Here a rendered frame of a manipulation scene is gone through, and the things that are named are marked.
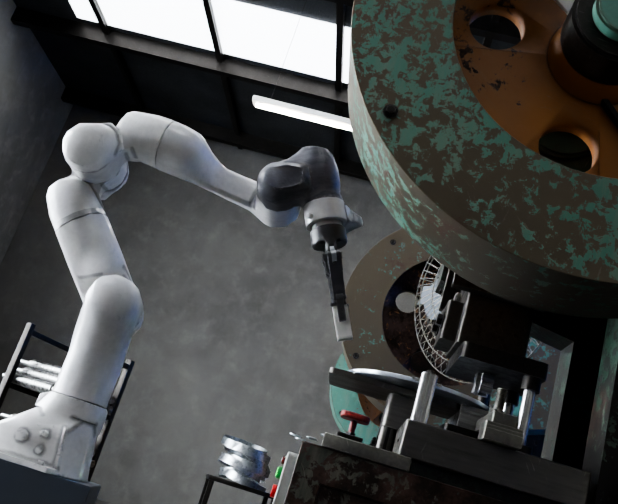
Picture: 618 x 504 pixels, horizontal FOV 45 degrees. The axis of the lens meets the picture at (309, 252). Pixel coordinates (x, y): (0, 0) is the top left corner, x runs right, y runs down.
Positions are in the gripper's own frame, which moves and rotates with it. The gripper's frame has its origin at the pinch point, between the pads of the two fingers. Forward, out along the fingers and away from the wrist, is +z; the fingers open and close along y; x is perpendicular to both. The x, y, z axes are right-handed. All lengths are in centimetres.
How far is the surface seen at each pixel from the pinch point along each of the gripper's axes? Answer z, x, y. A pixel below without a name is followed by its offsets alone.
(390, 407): 18.4, 5.9, 5.3
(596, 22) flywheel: -28, 40, 52
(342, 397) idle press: -25, 17, -303
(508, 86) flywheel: -26, 30, 40
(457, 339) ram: 8.0, 20.4, 7.6
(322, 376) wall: -98, 22, -661
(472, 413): 21.9, 20.1, 8.2
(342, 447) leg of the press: 25.8, -5.3, 27.2
